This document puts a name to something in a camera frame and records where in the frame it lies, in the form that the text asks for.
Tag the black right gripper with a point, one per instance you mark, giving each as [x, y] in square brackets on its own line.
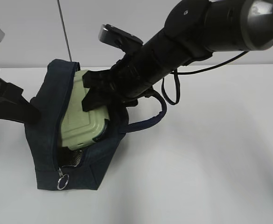
[129, 84]

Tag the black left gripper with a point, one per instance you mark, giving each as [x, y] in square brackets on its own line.
[14, 107]

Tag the green lidded glass food container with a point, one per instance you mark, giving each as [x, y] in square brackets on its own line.
[79, 128]

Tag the dark navy fabric lunch bag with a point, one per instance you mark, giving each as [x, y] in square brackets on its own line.
[52, 100]

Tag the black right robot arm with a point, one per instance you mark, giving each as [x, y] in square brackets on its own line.
[193, 31]

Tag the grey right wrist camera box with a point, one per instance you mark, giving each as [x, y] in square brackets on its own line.
[120, 39]

